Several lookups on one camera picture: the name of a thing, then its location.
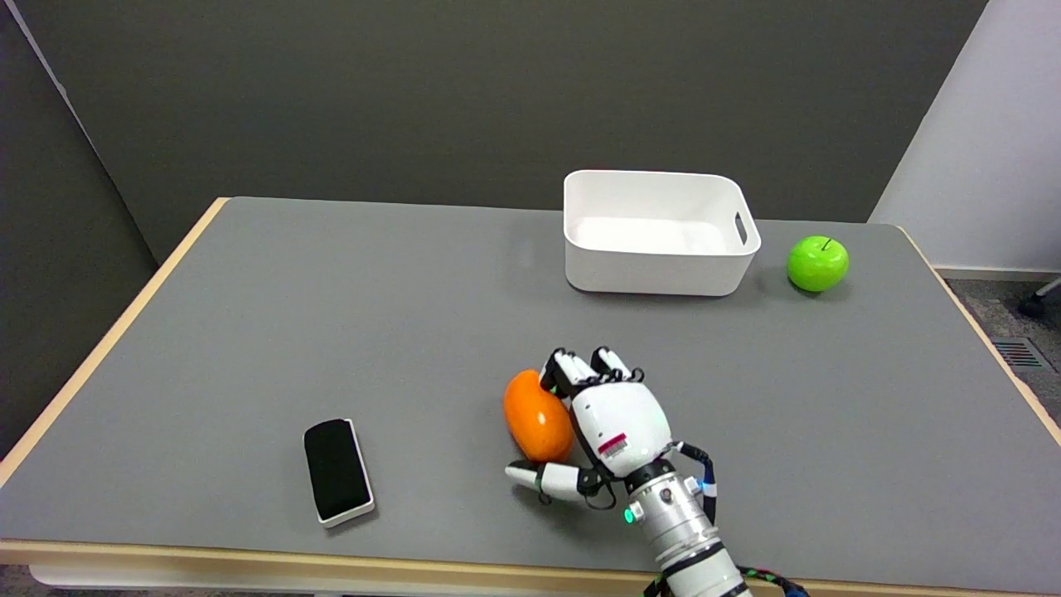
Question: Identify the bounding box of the green apple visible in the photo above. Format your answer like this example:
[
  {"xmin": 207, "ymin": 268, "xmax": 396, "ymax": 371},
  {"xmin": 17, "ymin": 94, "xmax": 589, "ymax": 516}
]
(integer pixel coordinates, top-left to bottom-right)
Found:
[{"xmin": 786, "ymin": 235, "xmax": 850, "ymax": 294}]

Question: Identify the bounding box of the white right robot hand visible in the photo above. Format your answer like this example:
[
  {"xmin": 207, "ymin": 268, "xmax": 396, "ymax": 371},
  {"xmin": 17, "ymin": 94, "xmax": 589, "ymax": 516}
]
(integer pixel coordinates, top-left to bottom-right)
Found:
[{"xmin": 505, "ymin": 346, "xmax": 674, "ymax": 505}]

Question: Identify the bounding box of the floor vent grille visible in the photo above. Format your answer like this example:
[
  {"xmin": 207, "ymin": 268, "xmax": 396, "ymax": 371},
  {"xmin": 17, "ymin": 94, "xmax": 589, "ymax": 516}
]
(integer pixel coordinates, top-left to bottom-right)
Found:
[{"xmin": 992, "ymin": 337, "xmax": 1054, "ymax": 371}]

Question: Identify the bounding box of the black and white eraser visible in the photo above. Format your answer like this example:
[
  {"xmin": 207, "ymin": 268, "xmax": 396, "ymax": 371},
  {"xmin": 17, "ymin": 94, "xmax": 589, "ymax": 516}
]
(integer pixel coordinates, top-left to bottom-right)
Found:
[{"xmin": 303, "ymin": 418, "xmax": 375, "ymax": 528}]

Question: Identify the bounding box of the black chair caster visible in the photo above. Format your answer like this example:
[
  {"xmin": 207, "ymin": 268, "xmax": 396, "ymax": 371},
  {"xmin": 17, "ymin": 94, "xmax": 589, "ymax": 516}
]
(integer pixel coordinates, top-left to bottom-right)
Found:
[{"xmin": 1019, "ymin": 279, "xmax": 1061, "ymax": 318}]

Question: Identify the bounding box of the white plastic bin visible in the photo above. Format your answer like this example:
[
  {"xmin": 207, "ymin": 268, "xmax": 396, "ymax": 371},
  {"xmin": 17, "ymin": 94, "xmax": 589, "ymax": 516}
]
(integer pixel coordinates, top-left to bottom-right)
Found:
[{"xmin": 563, "ymin": 170, "xmax": 762, "ymax": 298}]

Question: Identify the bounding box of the orange mango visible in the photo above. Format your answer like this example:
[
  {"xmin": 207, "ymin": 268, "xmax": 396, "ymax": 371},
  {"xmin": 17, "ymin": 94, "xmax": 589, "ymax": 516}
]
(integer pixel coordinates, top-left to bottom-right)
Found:
[{"xmin": 503, "ymin": 369, "xmax": 576, "ymax": 464}]

